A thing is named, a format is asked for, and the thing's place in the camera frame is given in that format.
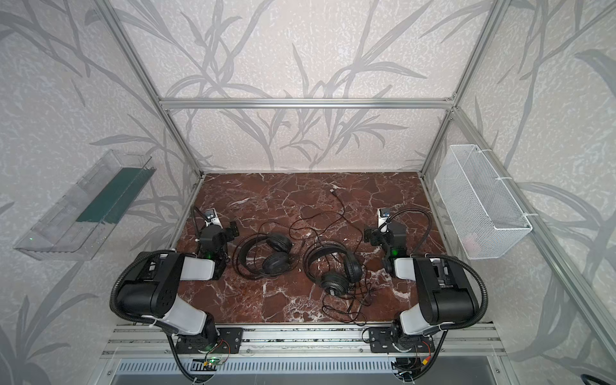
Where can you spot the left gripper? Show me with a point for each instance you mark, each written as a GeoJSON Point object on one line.
{"type": "Point", "coordinates": [212, 231]}

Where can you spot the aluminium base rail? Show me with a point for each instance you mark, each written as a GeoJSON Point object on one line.
{"type": "Point", "coordinates": [300, 340]}

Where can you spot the clear plastic wall bin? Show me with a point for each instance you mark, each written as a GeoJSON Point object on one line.
{"type": "Point", "coordinates": [76, 227]}

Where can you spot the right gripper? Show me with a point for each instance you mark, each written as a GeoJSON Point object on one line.
{"type": "Point", "coordinates": [383, 233]}

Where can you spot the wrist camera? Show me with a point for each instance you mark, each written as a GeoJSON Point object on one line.
{"type": "Point", "coordinates": [211, 218]}
{"type": "Point", "coordinates": [383, 217]}

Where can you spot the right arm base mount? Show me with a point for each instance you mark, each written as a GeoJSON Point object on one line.
{"type": "Point", "coordinates": [385, 340]}

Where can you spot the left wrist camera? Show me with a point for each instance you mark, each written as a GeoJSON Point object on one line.
{"type": "Point", "coordinates": [211, 218]}

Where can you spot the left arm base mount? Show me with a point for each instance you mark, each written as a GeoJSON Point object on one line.
{"type": "Point", "coordinates": [228, 341]}

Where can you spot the white wire mesh basket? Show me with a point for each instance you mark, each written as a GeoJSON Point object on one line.
{"type": "Point", "coordinates": [486, 217]}

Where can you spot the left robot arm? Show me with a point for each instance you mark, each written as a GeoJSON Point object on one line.
{"type": "Point", "coordinates": [147, 290]}

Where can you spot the black headphones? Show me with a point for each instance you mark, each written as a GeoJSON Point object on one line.
{"type": "Point", "coordinates": [335, 269]}
{"type": "Point", "coordinates": [276, 248]}

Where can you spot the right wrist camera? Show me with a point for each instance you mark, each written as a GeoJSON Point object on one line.
{"type": "Point", "coordinates": [383, 217]}

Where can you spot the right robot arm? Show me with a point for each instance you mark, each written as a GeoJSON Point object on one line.
{"type": "Point", "coordinates": [451, 294]}

